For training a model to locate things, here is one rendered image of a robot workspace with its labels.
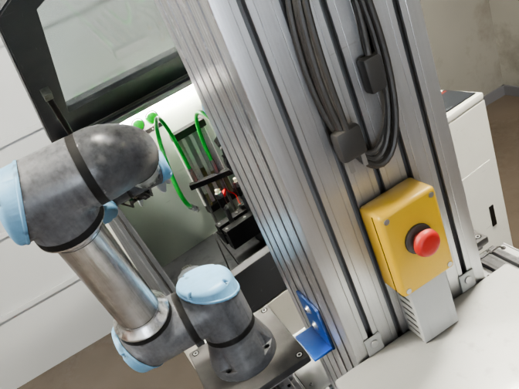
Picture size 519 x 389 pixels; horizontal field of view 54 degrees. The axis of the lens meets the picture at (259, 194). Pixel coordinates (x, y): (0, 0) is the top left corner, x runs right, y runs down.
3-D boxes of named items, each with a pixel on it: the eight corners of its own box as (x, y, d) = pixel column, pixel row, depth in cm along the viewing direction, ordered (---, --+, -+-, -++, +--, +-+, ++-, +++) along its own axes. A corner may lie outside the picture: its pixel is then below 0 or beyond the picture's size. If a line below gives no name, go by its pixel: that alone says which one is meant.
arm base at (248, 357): (287, 354, 109) (270, 321, 105) (226, 394, 106) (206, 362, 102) (260, 319, 122) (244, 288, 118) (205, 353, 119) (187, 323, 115)
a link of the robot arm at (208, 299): (260, 323, 105) (235, 274, 99) (202, 356, 103) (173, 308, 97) (243, 295, 116) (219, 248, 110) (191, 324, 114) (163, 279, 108)
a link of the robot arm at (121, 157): (136, 92, 73) (155, 142, 121) (65, 126, 71) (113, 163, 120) (174, 164, 73) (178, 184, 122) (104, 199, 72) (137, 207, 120)
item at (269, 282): (212, 344, 160) (190, 307, 153) (206, 337, 164) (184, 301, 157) (356, 236, 180) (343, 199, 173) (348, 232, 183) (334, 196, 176)
